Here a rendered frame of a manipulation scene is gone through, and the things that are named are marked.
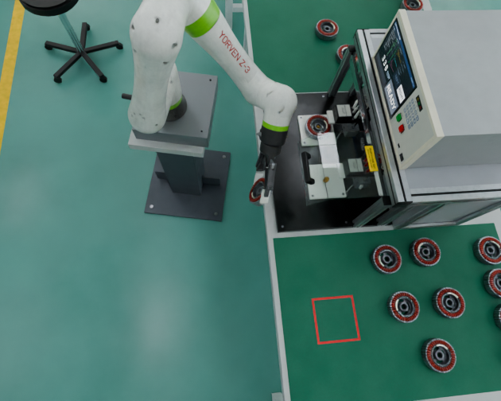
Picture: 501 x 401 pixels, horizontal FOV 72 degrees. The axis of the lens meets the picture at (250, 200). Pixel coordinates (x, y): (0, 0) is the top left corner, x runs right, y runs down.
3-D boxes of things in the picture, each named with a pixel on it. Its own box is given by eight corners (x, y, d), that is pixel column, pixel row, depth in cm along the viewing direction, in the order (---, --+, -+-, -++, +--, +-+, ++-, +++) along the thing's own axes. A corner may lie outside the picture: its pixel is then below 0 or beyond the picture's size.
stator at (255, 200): (269, 175, 135) (262, 171, 133) (277, 190, 126) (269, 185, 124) (252, 196, 139) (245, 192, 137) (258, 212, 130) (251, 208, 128)
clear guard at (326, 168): (306, 206, 113) (310, 200, 108) (297, 142, 121) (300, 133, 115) (400, 200, 116) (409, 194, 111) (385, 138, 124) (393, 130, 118)
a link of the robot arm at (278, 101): (282, 90, 104) (308, 90, 110) (258, 78, 112) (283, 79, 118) (273, 134, 111) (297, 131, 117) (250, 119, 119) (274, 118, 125)
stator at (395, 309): (416, 295, 131) (421, 294, 128) (414, 325, 127) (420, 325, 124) (387, 289, 131) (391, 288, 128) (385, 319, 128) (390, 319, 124)
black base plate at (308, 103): (277, 232, 136) (277, 231, 134) (262, 97, 157) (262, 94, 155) (390, 225, 140) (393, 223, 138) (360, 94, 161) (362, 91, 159)
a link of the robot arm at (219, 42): (201, 41, 94) (227, 9, 94) (183, 33, 101) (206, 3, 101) (264, 116, 122) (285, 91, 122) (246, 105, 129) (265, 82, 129)
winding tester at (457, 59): (399, 169, 108) (436, 136, 88) (371, 58, 122) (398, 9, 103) (514, 163, 111) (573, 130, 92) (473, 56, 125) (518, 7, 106)
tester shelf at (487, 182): (392, 208, 108) (398, 203, 104) (352, 38, 130) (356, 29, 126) (520, 199, 112) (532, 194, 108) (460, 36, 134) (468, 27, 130)
